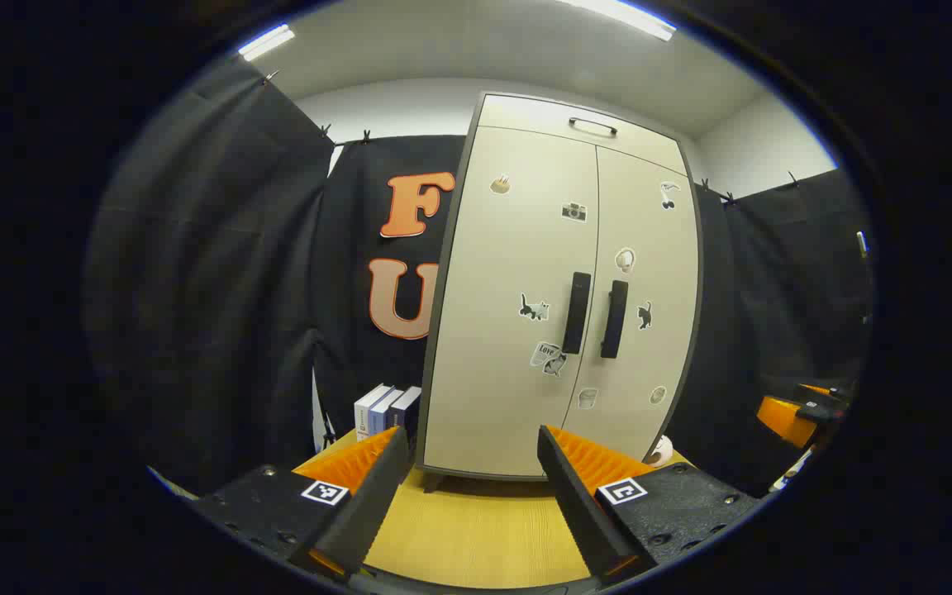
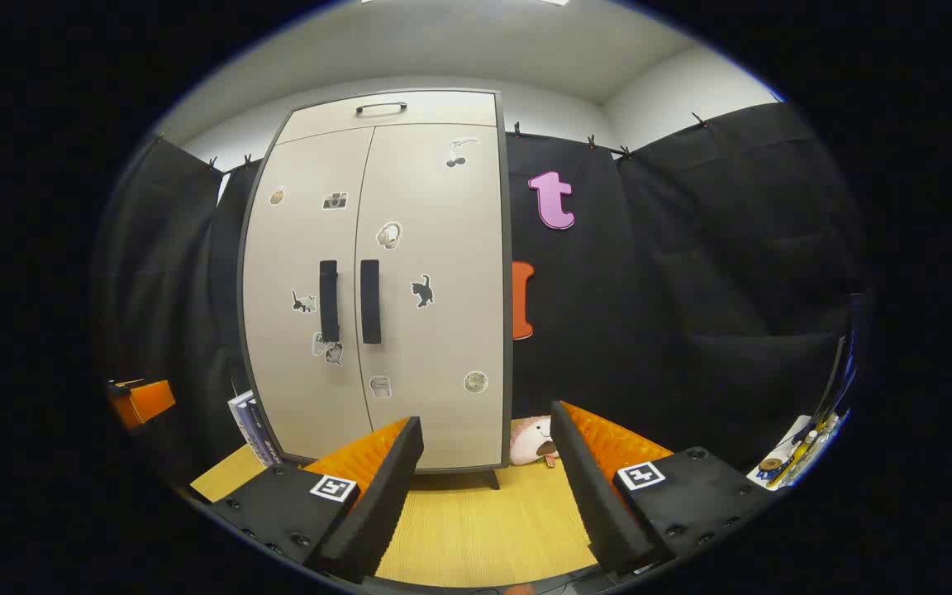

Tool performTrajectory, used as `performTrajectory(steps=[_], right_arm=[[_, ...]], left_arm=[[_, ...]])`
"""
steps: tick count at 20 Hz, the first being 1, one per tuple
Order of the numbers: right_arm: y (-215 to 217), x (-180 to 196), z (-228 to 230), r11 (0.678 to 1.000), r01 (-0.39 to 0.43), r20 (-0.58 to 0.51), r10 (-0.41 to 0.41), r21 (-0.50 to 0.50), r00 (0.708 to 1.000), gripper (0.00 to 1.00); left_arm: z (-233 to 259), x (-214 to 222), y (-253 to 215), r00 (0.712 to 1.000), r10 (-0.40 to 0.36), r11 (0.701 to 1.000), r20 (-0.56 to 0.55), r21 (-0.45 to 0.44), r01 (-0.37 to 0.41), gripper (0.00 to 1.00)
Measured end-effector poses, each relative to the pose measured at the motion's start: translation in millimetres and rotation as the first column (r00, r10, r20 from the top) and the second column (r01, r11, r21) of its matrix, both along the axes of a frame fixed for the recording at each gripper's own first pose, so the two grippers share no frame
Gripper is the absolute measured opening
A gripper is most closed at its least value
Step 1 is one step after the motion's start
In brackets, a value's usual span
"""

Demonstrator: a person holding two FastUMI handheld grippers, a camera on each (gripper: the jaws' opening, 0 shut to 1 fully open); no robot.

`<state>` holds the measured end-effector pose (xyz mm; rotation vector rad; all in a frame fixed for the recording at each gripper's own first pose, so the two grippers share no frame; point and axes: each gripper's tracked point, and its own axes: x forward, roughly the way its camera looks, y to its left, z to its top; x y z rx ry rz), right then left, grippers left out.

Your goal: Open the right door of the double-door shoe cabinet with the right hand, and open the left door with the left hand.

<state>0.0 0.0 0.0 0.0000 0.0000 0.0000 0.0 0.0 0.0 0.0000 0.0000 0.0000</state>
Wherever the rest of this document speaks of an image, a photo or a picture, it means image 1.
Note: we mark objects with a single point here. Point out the white book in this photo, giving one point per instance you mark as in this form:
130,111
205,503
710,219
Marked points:
364,413

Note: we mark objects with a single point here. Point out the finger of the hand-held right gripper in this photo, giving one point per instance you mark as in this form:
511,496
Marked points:
782,417

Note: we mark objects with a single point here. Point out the long ceiling light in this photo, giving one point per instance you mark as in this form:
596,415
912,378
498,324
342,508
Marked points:
265,41
625,16

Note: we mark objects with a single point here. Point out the beige double-door shoe cabinet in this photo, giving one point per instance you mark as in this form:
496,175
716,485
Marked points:
542,116

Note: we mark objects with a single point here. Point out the grey-blue book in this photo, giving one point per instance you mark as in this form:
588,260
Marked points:
381,413

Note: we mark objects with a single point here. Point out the white flat object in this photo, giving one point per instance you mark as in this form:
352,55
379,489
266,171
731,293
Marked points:
792,473

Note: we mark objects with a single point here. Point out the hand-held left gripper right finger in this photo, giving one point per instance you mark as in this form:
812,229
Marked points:
579,504

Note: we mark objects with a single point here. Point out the black backdrop cloth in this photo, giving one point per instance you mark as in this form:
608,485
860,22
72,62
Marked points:
220,289

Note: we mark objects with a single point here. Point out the white and pink plush toy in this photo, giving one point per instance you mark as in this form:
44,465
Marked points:
661,451

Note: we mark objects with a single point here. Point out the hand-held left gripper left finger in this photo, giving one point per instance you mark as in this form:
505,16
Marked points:
368,504

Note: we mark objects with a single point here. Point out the beige shoe cabinet door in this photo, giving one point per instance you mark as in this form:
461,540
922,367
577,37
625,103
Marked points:
492,273
649,240

